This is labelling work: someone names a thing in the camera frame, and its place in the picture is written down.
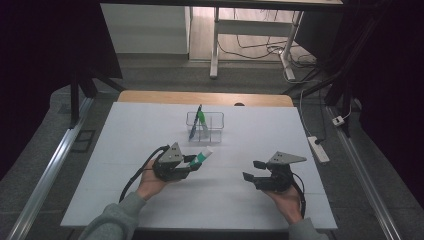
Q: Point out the clear plastic pen organizer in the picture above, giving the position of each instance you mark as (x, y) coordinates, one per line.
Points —
(213, 128)

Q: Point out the person's left hand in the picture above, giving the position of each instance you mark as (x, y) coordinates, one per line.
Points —
(150, 185)

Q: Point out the black metal stand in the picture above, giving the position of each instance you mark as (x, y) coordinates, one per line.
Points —
(76, 100)
(340, 80)

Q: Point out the black floor plate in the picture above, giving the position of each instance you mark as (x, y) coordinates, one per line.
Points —
(83, 141)

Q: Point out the small white adapter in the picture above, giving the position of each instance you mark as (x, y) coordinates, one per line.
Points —
(338, 120)

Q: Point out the person's right hand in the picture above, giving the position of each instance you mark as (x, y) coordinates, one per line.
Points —
(288, 203)

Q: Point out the dark curtain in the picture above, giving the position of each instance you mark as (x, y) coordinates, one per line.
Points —
(393, 83)
(40, 66)

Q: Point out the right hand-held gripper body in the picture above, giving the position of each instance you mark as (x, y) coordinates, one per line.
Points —
(278, 176)

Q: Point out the blue pen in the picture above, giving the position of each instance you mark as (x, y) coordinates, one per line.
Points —
(196, 123)

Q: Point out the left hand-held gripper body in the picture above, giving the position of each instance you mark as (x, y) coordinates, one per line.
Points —
(170, 166)

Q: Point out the wooden table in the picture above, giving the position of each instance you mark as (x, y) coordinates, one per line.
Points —
(200, 98)

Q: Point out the white power strip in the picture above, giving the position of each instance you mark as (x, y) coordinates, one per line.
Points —
(318, 149)

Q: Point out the green highlighter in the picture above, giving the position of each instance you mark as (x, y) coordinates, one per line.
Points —
(202, 122)

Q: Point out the white panel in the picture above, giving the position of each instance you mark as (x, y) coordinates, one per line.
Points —
(143, 30)

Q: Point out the white desk frame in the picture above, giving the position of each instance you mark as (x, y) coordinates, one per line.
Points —
(253, 27)

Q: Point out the aluminium rail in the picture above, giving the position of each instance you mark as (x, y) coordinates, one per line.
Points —
(363, 173)
(50, 170)

